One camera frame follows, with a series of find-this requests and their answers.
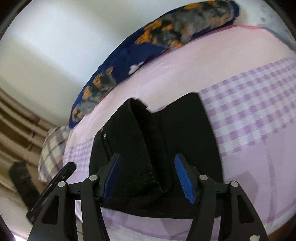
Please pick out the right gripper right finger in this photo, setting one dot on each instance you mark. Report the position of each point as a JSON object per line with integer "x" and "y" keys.
{"x": 238, "y": 217}

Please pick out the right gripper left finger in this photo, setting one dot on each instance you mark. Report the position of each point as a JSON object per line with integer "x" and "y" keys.
{"x": 56, "y": 221}

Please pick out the black pants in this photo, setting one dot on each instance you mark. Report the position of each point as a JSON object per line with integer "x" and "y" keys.
{"x": 148, "y": 185}

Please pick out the plaid pillow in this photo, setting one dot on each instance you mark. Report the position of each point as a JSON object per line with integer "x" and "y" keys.
{"x": 51, "y": 159}

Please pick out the purple checked bed sheet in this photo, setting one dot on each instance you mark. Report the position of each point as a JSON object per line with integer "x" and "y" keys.
{"x": 245, "y": 76}

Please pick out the navy orange patterned blanket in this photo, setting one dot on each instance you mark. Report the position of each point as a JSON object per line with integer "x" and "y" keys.
{"x": 170, "y": 31}

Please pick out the white dotted cloth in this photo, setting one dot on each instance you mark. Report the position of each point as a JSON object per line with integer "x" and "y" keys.
{"x": 270, "y": 16}

